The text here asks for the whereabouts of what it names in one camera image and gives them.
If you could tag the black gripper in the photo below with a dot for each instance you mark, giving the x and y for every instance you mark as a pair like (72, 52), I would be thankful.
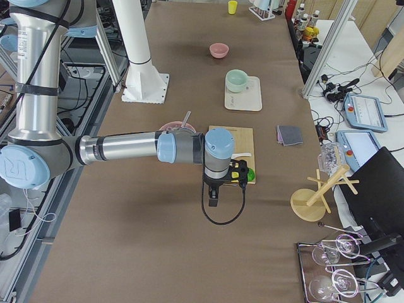
(214, 184)

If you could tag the white ceramic spoon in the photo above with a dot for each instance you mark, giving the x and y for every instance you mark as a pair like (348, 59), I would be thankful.
(237, 155)

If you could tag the small pink bowl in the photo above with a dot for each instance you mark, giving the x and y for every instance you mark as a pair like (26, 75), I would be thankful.
(218, 50)

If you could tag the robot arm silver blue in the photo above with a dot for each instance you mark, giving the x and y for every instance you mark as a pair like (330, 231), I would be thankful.
(36, 152)

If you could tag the large pink ice bowl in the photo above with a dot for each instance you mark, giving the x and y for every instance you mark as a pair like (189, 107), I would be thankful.
(177, 125)

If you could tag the green lime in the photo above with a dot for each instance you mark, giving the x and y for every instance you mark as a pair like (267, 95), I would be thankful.
(251, 175)

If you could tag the bamboo cutting board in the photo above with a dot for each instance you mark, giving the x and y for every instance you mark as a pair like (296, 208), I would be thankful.
(244, 143)

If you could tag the metal ice scoop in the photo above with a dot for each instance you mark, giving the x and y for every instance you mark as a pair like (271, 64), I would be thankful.
(185, 119)

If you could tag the grey folded cloth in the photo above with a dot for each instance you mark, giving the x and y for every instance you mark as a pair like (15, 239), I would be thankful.
(289, 135)

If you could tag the wooden cup rack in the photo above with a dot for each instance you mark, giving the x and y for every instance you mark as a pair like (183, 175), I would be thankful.
(311, 205)

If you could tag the white rabbit tray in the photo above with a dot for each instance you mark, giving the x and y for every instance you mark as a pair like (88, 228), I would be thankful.
(247, 100)

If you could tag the stacked mint green bowls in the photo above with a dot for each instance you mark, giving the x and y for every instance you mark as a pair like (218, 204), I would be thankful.
(236, 80)

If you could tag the clear glass mug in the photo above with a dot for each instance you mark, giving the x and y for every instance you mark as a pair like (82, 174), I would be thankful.
(331, 157)

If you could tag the metal glass rack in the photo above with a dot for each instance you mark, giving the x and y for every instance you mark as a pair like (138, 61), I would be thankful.
(326, 269)

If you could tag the upper wine glass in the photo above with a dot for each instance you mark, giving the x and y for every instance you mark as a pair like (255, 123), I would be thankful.
(328, 252)

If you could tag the wine glass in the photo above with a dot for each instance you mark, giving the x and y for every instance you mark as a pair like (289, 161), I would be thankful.
(340, 285)
(328, 252)

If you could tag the lower blue teach pendant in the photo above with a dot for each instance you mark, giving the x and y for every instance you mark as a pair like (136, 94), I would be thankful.
(358, 146)

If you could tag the blue teach pendant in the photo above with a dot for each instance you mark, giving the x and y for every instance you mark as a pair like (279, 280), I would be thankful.
(358, 146)
(365, 112)

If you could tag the lower wine glass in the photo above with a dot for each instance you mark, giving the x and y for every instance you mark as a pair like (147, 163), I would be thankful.
(340, 285)

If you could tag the black monitor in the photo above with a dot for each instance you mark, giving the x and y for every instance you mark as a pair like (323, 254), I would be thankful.
(378, 206)

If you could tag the upper blue teach pendant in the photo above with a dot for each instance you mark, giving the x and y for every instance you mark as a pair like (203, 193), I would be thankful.
(365, 112)

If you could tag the yellow cup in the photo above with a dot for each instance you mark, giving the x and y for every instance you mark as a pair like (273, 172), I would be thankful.
(232, 7)

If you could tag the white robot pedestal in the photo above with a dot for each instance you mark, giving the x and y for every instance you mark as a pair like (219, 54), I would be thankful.
(144, 84)

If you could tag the aluminium frame post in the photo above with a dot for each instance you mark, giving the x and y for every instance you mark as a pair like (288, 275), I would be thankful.
(329, 42)

